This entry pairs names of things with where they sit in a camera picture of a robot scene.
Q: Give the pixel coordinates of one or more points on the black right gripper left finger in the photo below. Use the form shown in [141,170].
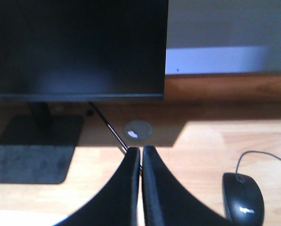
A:
[116,203]

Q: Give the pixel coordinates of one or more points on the black computer mouse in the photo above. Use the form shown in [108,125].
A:
[243,202]

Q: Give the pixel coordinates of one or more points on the wooden computer desk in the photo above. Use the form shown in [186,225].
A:
[207,125]

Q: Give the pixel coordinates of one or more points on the grey desk cable grommet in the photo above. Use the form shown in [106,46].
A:
[138,130]

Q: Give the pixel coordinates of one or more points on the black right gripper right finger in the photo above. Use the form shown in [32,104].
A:
[166,202]

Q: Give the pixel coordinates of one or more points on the black computer monitor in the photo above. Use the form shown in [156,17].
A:
[72,51]

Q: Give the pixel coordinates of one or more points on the white paper sheets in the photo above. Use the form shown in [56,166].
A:
[25,218]

